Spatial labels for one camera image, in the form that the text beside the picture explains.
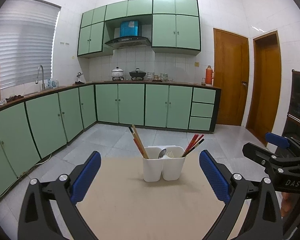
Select red patterned bamboo chopstick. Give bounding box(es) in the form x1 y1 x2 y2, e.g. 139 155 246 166
133 139 145 159
182 134 199 157
194 134 204 145

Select long black chopstick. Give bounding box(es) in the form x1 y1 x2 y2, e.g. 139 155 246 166
183 138 204 157

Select green lower kitchen cabinets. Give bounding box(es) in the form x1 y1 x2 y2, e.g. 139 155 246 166
0 82 221 196

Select green kitchen cabinets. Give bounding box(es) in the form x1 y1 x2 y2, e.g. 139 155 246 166
0 82 221 196
77 0 201 58

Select green upper kitchen cabinets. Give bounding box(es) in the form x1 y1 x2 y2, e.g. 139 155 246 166
77 0 201 58

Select right human hand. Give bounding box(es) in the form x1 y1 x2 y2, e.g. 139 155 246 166
280 192 297 217

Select dark cabinet with glass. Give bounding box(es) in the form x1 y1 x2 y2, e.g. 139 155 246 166
282 69 300 140

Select brown wooden door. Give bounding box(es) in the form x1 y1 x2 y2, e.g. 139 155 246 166
213 28 249 126
246 31 282 145

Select white right utensil holder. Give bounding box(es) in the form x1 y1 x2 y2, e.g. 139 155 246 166
162 145 185 181

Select white utensil holder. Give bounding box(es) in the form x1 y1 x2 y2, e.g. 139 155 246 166
162 145 185 181
142 146 164 182

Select metal spoon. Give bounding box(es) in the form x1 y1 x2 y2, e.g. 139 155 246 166
158 149 166 159

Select white left utensil holder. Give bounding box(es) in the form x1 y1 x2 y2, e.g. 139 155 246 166
142 146 164 182

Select orange thermos flask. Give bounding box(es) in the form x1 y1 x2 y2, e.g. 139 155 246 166
205 65 214 86

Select chrome sink faucet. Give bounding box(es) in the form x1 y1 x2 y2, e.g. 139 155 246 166
35 64 46 91

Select black wok with lid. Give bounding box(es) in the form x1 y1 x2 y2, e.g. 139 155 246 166
129 68 146 81

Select white cooking pot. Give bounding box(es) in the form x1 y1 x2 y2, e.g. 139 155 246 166
111 67 125 81

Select black range hood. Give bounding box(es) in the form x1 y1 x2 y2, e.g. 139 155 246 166
106 36 151 49

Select blue box above hood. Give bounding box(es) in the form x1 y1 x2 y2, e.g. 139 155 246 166
120 21 142 37

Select white window blinds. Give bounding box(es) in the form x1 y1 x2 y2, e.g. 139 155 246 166
0 0 61 89

